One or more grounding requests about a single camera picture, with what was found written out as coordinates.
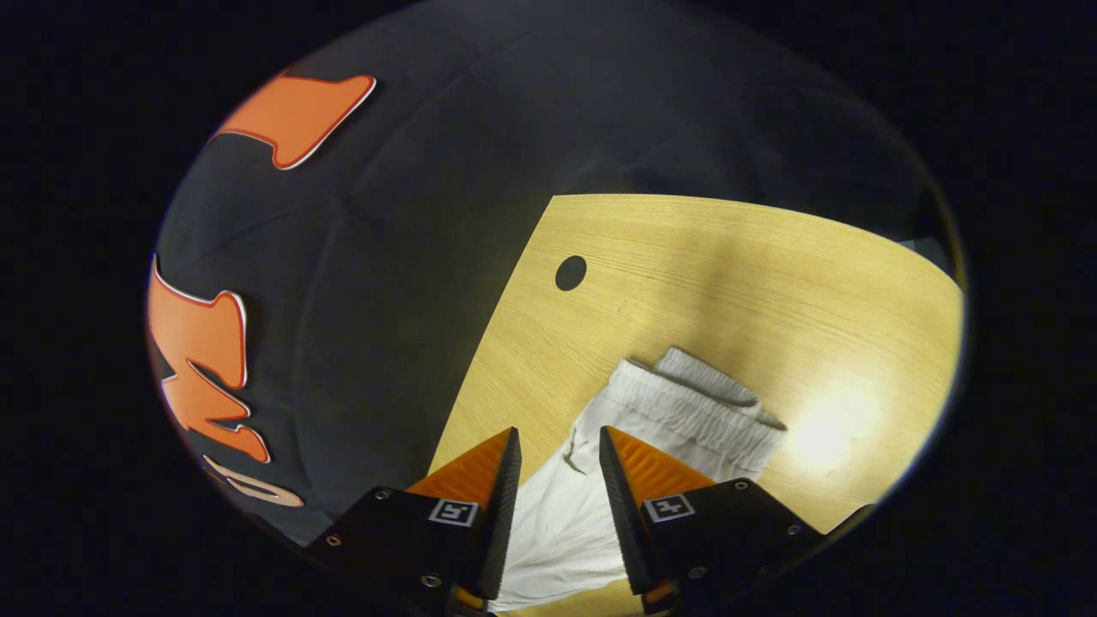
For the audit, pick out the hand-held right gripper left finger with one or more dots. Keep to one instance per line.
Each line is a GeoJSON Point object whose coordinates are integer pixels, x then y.
{"type": "Point", "coordinates": [506, 514]}

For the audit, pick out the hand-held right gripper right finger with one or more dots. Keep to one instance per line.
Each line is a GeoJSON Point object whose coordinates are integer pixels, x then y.
{"type": "Point", "coordinates": [621, 523]}

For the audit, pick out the white jeans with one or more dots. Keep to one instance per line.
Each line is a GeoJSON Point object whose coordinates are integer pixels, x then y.
{"type": "Point", "coordinates": [566, 523]}

